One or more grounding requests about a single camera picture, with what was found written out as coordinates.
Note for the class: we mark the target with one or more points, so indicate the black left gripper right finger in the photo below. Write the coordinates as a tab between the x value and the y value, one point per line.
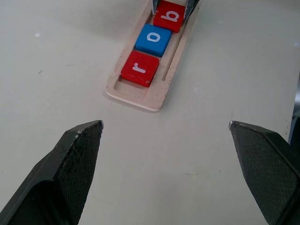
269	168

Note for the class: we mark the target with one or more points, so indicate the red block letter b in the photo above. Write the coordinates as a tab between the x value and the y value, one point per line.
164	23

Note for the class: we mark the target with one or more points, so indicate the long wooden letter tray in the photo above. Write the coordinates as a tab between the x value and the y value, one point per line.
155	99

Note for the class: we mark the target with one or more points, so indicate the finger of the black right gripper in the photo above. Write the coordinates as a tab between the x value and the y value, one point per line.
190	9
154	5

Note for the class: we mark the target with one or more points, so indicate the blue block letter o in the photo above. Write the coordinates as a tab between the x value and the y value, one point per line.
161	45

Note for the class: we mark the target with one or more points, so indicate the red block letter r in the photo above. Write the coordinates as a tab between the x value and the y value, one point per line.
143	75

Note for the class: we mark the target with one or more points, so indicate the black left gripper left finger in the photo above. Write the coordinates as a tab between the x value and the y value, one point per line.
56	178

